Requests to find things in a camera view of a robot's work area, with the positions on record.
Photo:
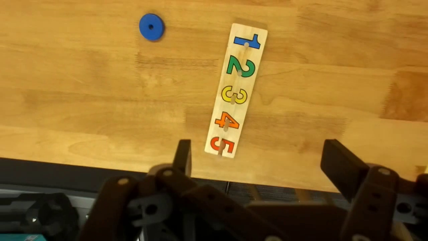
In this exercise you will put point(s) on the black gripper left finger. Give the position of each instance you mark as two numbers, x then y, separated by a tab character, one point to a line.
182	158

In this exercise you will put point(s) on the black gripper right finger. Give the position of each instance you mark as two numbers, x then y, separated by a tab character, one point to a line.
344	169

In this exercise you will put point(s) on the wooden number peg board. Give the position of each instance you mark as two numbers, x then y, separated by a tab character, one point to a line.
238	75

